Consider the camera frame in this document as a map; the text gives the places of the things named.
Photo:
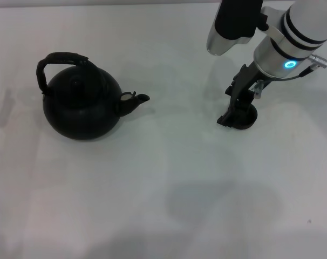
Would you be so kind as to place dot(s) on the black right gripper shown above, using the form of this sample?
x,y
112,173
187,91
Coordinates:
x,y
244,81

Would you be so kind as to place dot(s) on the small metal clip tag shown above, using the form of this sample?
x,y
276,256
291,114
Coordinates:
x,y
258,89

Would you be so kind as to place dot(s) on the right wrist camera black silver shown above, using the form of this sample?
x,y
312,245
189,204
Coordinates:
x,y
233,19

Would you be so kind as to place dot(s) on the small dark teacup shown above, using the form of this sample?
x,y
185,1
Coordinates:
x,y
248,118

